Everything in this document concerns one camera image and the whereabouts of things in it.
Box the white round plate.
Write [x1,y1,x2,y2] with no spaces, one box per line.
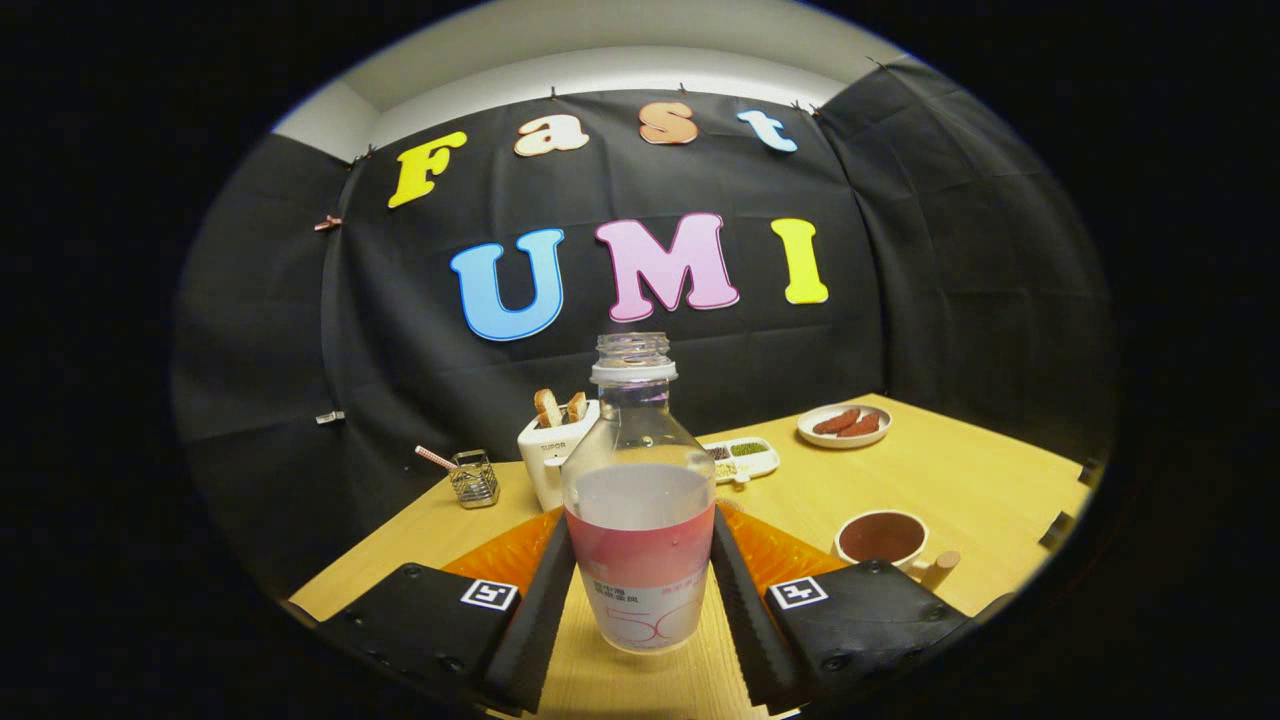
[796,402,893,450]

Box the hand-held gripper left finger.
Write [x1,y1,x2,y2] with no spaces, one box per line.
[315,508,579,717]

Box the white toaster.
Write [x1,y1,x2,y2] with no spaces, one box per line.
[517,398,603,512]

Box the clear plastic juice bottle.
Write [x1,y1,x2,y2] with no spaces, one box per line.
[560,332,718,655]

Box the metal wire basket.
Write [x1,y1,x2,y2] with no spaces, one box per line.
[448,449,501,510]

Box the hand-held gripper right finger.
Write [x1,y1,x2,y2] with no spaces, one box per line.
[710,503,973,716]

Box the black backdrop cloth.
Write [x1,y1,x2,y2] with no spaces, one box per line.
[170,60,1116,601]

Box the beige cup with wooden handle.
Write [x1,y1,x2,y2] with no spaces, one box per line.
[833,510,961,593]

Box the wooden table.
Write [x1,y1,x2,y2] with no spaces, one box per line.
[288,393,1093,720]

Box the white divided condiment tray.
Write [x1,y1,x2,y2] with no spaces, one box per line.
[700,437,781,486]

